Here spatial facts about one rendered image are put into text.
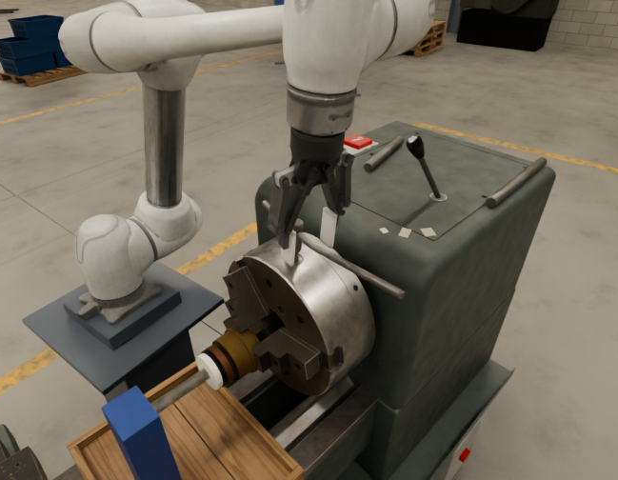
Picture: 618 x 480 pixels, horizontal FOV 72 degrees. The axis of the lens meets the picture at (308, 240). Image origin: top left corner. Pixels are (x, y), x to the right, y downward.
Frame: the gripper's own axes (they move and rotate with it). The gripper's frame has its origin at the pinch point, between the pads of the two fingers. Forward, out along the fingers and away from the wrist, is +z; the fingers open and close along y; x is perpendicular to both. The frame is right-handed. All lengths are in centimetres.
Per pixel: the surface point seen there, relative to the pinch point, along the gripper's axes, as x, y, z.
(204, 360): 1.6, -20.0, 19.1
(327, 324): -8.6, -1.6, 12.0
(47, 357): 132, -51, 144
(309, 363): -10.1, -6.0, 17.8
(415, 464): -24, 25, 74
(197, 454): -1.7, -25.3, 41.9
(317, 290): -3.8, -0.3, 8.5
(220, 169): 270, 121, 155
